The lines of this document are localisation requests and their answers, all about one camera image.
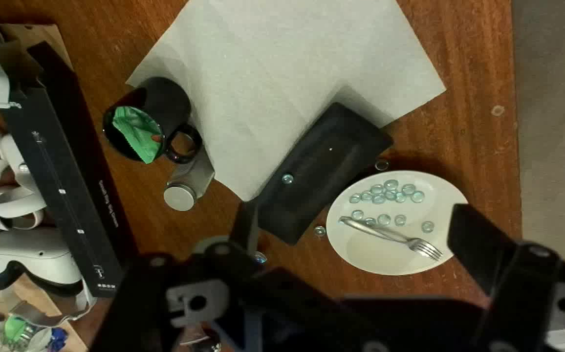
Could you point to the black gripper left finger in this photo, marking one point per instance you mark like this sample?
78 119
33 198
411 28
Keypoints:
244 227

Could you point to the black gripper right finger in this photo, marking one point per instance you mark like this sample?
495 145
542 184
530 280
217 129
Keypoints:
483 247

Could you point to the white round plate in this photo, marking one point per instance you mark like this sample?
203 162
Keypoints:
371 254

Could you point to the clear glass bead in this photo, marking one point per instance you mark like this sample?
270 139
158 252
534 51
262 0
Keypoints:
381 164
287 178
260 256
319 229

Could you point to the small white grey cylinder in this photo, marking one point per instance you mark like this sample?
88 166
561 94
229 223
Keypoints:
180 196

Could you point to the black leather case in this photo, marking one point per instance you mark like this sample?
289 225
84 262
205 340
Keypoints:
321 168

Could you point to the silver fork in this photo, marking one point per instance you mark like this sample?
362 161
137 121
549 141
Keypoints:
385 233

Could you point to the heap of clear glass beads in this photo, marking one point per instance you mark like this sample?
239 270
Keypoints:
389 190

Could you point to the black mug green inside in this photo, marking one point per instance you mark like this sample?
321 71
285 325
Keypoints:
164 98

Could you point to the white paper sheet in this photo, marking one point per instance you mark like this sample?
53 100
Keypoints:
282 65

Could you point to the long black box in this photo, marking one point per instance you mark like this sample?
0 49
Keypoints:
66 182

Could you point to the green white plastic item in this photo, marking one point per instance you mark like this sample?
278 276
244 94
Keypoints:
18 329

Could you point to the brown cardboard box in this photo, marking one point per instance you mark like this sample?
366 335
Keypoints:
33 35

